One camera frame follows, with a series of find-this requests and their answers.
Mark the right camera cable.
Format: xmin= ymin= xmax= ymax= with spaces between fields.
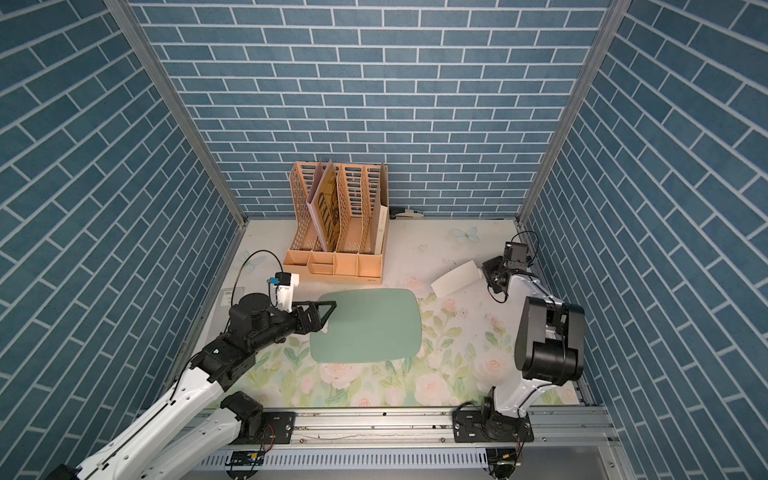
xmin=512 ymin=230 xmax=541 ymax=265

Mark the brown folder in organizer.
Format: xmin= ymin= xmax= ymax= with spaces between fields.
xmin=306 ymin=161 xmax=340 ymax=252

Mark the peach desk file organizer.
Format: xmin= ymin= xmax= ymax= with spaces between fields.
xmin=283 ymin=161 xmax=389 ymax=285

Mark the green cutting board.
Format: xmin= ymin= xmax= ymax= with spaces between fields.
xmin=310 ymin=289 xmax=422 ymax=364

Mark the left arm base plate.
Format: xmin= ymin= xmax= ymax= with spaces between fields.
xmin=231 ymin=411 xmax=296 ymax=446

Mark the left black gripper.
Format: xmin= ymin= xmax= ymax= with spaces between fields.
xmin=247 ymin=299 xmax=336 ymax=353

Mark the white cleaver knife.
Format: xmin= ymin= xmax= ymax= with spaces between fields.
xmin=431 ymin=260 xmax=483 ymax=298

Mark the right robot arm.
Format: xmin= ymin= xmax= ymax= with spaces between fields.
xmin=452 ymin=239 xmax=586 ymax=445

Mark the aluminium mounting rail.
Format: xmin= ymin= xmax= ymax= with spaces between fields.
xmin=186 ymin=406 xmax=635 ymax=479

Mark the camera cable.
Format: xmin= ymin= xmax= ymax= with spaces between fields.
xmin=229 ymin=249 xmax=284 ymax=307
xmin=512 ymin=230 xmax=541 ymax=265

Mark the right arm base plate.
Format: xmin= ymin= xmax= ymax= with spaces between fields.
xmin=452 ymin=409 xmax=534 ymax=443

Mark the white perforated cable tray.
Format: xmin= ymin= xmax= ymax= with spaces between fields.
xmin=192 ymin=447 xmax=489 ymax=473

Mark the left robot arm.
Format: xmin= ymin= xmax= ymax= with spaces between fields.
xmin=48 ymin=293 xmax=336 ymax=479

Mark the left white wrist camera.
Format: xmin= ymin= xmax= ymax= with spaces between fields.
xmin=268 ymin=272 xmax=300 ymax=313

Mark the left camera cable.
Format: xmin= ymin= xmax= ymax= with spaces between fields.
xmin=229 ymin=249 xmax=284 ymax=307

